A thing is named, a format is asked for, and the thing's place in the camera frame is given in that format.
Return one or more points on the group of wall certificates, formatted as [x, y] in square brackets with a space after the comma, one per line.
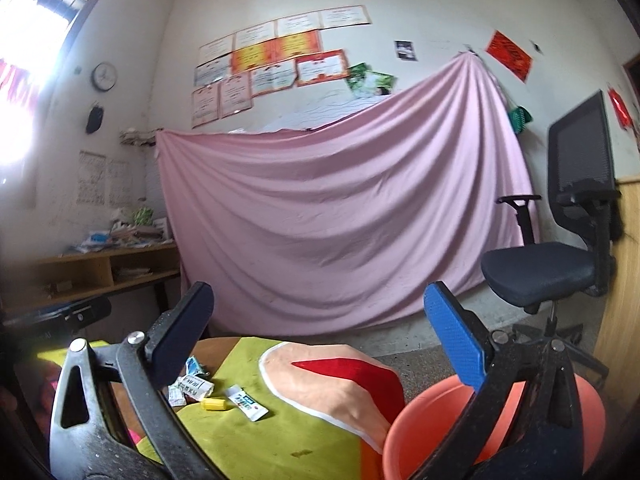
[270, 65]

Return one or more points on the wooden shelf desk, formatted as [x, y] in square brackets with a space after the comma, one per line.
[90, 270]

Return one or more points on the yellow plastic cap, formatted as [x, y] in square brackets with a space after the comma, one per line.
[214, 404]

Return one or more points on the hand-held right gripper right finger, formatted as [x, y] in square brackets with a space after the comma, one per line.
[452, 335]

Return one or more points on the colourful patchwork blanket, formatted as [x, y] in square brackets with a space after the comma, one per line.
[300, 440]

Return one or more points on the black office chair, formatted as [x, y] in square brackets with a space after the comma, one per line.
[540, 265]

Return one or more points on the black and white photo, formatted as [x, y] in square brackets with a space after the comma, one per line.
[405, 50]

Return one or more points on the red curtain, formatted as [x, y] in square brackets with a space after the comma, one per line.
[17, 85]

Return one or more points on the pink hanging sheet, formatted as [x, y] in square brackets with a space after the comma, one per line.
[340, 210]

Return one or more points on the green landscape photo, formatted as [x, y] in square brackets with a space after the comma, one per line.
[356, 76]
[381, 85]

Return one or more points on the white blue red sachet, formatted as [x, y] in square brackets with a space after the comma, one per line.
[247, 402]

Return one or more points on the white plastic object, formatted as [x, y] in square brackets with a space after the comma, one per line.
[120, 219]

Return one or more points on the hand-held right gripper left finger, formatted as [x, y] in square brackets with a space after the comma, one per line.
[182, 335]

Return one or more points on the black cap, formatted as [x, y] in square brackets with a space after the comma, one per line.
[94, 119]

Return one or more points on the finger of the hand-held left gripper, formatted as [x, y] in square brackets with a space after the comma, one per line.
[60, 314]

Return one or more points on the red hanging packet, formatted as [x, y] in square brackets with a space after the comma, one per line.
[620, 107]

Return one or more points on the pink plastic bucket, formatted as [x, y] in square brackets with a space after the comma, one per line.
[430, 430]

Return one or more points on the small stack of papers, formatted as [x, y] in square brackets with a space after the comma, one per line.
[131, 273]

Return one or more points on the green hanging bag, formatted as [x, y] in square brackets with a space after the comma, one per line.
[520, 119]

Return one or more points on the white wall calendar sheet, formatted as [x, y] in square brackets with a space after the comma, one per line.
[119, 182]
[92, 177]

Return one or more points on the pile of books and papers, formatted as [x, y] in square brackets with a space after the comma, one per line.
[120, 240]

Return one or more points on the red paper wall poster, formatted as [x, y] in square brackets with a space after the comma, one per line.
[509, 55]

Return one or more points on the round wall clock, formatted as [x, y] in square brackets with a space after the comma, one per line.
[104, 76]

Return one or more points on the wooden window frame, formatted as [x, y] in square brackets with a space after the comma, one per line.
[75, 15]

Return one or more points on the green patterned plant ornament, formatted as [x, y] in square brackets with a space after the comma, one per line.
[141, 216]

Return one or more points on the white cardboard box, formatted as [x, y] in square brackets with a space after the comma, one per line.
[162, 229]

